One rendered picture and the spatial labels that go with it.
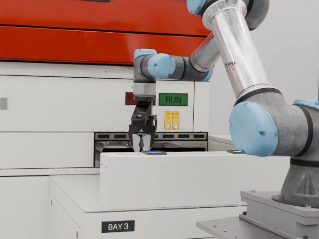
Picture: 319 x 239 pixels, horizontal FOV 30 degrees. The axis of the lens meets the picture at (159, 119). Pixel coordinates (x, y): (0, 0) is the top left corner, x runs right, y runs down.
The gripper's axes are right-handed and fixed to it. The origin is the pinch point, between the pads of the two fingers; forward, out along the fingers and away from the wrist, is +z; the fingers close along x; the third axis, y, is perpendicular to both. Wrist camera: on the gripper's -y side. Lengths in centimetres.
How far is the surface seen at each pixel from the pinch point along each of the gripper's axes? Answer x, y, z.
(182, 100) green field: -7.8, 35.1, -18.3
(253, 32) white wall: -26, 217, -61
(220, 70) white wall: -6, 206, -35
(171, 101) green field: -3.6, 32.7, -17.8
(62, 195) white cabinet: 21.8, -14.2, 11.5
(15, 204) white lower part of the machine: 45.8, 4.6, 19.2
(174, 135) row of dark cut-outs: -5.1, 33.5, -4.8
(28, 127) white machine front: 42.3, 6.6, -7.7
